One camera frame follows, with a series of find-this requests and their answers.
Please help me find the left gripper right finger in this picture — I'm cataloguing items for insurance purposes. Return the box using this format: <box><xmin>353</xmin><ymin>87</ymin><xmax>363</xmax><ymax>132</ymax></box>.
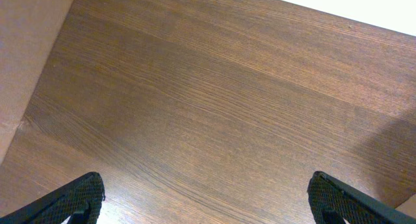
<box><xmin>307</xmin><ymin>171</ymin><xmax>415</xmax><ymax>224</ymax></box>

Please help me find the brown cardboard box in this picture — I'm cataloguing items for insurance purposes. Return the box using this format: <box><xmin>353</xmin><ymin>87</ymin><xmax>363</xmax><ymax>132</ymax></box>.
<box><xmin>1</xmin><ymin>0</ymin><xmax>73</xmax><ymax>158</ymax></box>

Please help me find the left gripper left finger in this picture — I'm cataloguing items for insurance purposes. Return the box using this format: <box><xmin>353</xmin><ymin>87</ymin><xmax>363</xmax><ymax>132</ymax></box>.
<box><xmin>1</xmin><ymin>172</ymin><xmax>105</xmax><ymax>224</ymax></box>

